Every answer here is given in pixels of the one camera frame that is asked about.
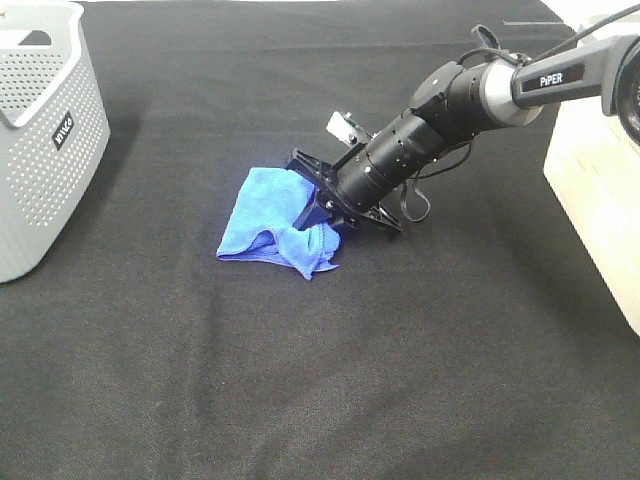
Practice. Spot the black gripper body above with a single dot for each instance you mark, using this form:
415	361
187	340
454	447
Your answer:
353	185

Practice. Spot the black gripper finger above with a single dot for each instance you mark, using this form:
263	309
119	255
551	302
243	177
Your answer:
318	210

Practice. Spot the blue microfibre towel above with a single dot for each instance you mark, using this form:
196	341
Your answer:
261	225

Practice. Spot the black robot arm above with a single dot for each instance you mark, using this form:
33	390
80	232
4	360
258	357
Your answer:
448	110

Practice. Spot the black table cloth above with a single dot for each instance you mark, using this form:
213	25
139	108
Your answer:
479	344

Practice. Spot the white box with grey lid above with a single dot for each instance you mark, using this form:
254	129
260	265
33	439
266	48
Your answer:
592	166

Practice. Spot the grey perforated plastic basket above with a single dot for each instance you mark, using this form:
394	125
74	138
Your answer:
54	129

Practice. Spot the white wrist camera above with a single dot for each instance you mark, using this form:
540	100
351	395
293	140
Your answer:
346	130

